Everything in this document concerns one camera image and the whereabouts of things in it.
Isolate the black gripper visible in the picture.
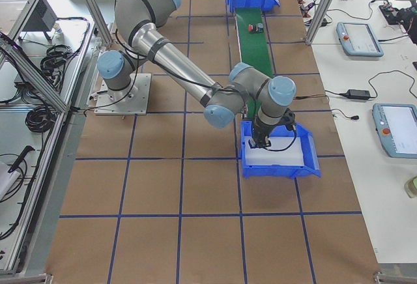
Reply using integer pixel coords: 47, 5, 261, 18
248, 116, 277, 149

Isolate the red mushroom push button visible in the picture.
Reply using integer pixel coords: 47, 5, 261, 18
248, 23, 264, 33

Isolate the white foam pad right bin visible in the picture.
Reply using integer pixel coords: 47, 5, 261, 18
242, 136, 304, 165

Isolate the clear label holder right bin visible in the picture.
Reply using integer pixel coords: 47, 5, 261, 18
308, 135, 320, 170

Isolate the green conveyor belt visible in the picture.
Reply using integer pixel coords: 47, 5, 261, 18
234, 7, 283, 122

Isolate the black power brick on desk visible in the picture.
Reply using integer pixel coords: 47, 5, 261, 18
340, 89, 371, 100

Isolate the teach pendant near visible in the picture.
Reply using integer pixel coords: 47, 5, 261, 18
372, 103, 416, 159

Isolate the teach pendant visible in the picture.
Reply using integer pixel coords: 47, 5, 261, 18
336, 22, 384, 58
372, 103, 416, 159

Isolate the teach pendant far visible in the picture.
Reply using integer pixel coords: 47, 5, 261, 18
336, 22, 384, 58

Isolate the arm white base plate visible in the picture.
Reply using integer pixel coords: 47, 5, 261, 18
94, 73, 152, 115

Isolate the aluminium frame post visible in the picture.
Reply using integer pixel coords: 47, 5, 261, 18
305, 0, 332, 46

